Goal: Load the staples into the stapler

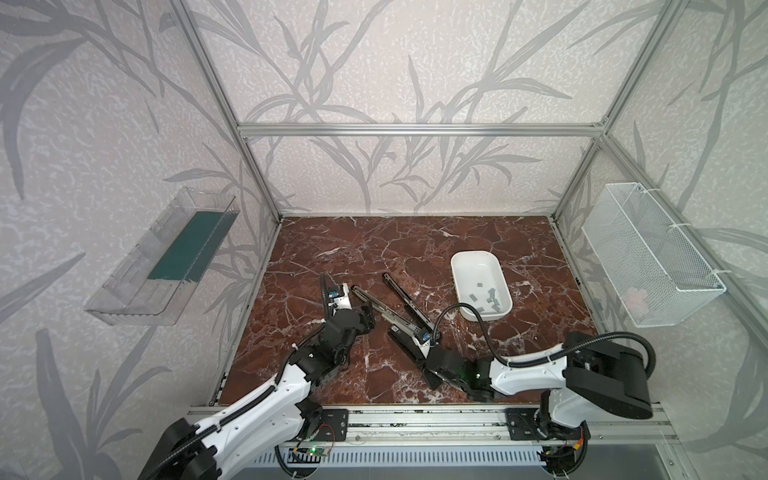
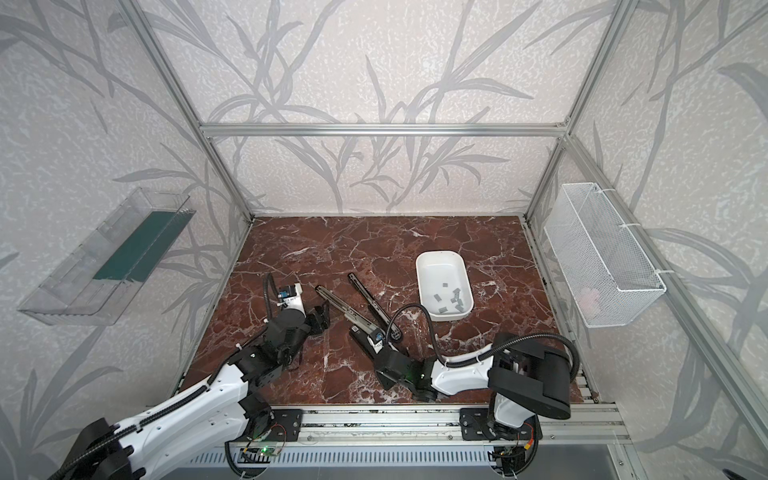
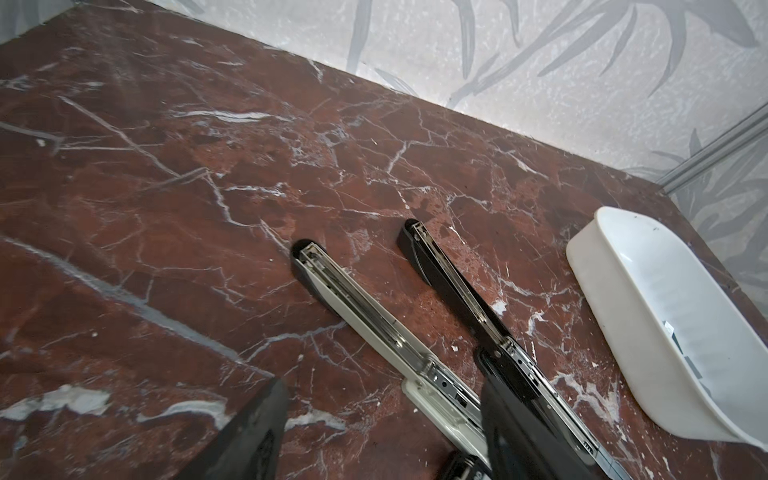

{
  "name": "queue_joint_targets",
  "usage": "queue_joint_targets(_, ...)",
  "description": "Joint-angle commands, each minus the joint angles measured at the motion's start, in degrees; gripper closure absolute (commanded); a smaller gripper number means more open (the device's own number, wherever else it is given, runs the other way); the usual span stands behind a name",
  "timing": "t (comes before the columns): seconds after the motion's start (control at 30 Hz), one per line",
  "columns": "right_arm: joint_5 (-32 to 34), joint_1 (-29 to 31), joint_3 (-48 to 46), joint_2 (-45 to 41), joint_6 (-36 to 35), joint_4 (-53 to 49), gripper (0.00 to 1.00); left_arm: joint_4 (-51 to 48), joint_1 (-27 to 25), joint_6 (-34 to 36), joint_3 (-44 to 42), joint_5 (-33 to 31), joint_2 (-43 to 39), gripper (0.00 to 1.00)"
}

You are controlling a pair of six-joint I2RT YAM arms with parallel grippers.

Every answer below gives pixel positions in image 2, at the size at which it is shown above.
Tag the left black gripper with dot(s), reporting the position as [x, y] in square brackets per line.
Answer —
[318, 312]

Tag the beige grey stapler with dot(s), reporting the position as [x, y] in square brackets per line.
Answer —
[347, 311]

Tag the black stapler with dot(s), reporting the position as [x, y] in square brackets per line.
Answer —
[359, 336]
[375, 308]

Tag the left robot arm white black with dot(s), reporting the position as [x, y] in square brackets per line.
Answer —
[214, 411]

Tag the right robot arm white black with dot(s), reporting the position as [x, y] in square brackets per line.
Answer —
[529, 376]

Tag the white plastic tray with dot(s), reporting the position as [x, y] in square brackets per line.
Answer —
[440, 272]

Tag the small circuit board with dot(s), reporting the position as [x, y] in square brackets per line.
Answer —
[260, 454]

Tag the green mat in shelf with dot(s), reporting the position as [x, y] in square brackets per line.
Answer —
[142, 251]

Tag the pink object in basket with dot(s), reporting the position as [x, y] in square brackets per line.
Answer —
[588, 300]

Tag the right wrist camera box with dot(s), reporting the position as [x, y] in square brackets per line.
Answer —
[377, 339]

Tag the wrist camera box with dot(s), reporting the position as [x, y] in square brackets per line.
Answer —
[377, 339]
[290, 297]

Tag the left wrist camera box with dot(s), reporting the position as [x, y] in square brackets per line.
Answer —
[290, 297]

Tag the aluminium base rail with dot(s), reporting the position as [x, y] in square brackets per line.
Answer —
[391, 425]

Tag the aluminium frame crossbar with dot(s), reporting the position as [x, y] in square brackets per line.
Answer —
[397, 130]

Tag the clear acrylic wall shelf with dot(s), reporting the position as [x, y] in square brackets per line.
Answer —
[70, 295]

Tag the white wire mesh basket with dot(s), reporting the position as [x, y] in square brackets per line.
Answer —
[595, 247]

